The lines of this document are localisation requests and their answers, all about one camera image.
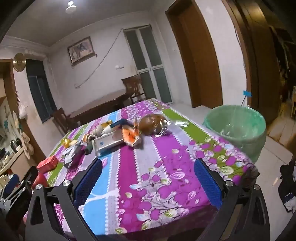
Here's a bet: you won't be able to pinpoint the carved wooden chair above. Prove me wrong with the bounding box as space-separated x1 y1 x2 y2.
121 74 147 105

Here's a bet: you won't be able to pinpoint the plain wooden chair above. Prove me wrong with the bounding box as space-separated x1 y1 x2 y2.
51 107 74 137

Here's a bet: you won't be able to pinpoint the dark window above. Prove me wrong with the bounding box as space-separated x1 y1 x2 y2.
25 59 57 123

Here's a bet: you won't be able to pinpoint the orange foil wrapper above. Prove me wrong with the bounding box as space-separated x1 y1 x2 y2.
121 126 142 146

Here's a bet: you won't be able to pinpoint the pile of dark clothes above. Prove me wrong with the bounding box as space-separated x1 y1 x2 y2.
279 160 296 214

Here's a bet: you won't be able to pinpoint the ceiling lamp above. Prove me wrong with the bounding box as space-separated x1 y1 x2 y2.
65 1 82 15

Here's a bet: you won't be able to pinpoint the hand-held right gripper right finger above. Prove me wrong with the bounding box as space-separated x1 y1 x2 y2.
194 158 270 241

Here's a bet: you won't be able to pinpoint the wall poster with blue figures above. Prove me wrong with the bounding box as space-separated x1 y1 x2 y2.
0 100 16 139

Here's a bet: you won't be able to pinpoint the hanging white plastic bag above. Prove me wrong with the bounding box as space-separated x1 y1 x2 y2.
18 100 28 120

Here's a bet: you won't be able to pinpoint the hanging cloth bags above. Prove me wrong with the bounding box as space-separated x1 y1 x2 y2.
20 132 31 160

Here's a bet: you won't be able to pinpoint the dark wooden door frame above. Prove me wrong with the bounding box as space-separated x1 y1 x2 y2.
222 0 296 130

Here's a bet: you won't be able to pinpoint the wall cable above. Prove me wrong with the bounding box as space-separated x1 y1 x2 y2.
74 28 123 89

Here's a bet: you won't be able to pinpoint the blue tube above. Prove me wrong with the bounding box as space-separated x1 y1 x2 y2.
110 119 129 129

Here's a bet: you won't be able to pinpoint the white double door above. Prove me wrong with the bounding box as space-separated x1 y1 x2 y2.
123 25 173 105

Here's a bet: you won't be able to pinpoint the bin with green liner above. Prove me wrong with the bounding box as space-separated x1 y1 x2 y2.
203 105 267 164

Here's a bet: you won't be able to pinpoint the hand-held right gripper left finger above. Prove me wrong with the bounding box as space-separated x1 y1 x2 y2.
24 158 103 241

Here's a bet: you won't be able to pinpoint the electric kettle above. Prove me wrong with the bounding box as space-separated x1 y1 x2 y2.
10 138 21 153

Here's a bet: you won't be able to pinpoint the yellow toy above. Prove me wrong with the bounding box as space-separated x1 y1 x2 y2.
60 138 79 147

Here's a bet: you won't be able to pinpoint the grey and white packets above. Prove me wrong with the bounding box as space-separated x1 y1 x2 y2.
62 145 84 168

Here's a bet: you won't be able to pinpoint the wooden door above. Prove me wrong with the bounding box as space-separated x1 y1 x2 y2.
165 0 223 109

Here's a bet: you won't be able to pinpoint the framed wall picture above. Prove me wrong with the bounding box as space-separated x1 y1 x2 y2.
67 36 96 67

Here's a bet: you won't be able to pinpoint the grey plush toy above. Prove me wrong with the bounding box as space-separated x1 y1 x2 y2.
94 125 114 137

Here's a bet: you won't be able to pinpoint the white cardboard box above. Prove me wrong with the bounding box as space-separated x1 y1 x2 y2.
91 133 124 158

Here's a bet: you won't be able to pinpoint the brown bread in plastic bag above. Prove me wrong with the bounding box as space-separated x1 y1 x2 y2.
138 113 171 138

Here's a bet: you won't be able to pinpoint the red packet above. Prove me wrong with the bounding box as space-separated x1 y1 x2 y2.
32 173 48 189

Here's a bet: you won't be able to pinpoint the red box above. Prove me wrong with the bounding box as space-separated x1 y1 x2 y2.
36 155 59 173

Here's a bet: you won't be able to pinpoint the wooden dining table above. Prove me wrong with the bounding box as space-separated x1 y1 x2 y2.
69 89 134 127

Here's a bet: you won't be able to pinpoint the floral striped tablecloth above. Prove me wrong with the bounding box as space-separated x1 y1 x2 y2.
40 98 258 239

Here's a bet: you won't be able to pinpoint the dark green glittery packet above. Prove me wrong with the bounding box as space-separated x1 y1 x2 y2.
83 142 94 155

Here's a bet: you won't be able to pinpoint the wooden cabinet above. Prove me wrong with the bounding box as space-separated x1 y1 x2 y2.
0 148 35 183

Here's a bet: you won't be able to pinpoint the clear plastic wrapper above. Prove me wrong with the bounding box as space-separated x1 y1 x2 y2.
170 120 190 128

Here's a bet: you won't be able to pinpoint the round brass plate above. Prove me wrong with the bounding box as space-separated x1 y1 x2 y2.
13 53 26 72

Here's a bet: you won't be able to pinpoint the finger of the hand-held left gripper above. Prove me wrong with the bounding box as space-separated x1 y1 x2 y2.
20 166 38 186
2 174 31 209

